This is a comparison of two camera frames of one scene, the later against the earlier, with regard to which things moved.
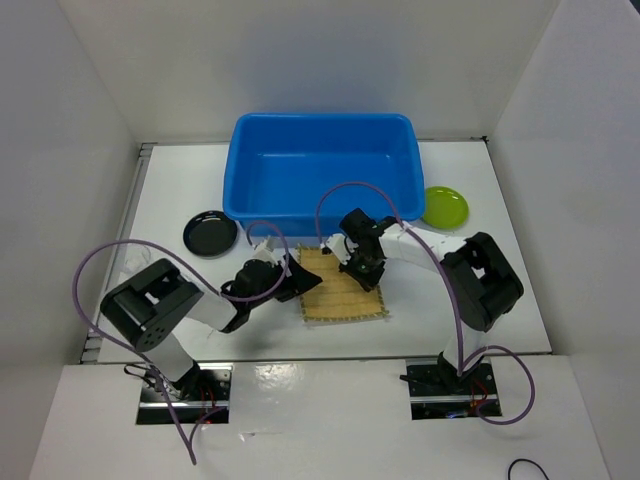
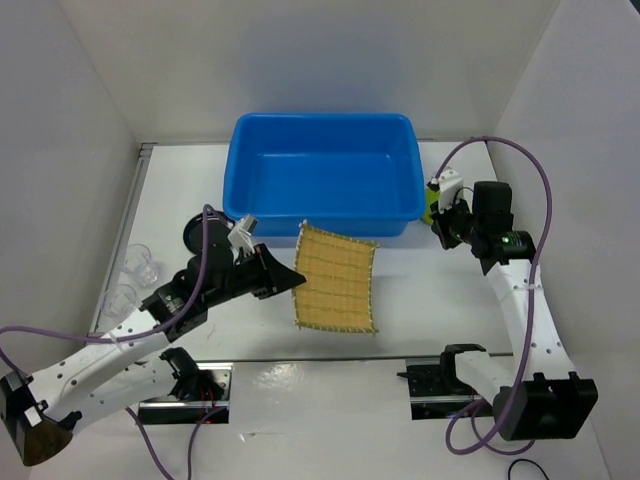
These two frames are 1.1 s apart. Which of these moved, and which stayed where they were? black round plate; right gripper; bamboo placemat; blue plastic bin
Moved: right gripper; bamboo placemat
Stayed: blue plastic bin; black round plate
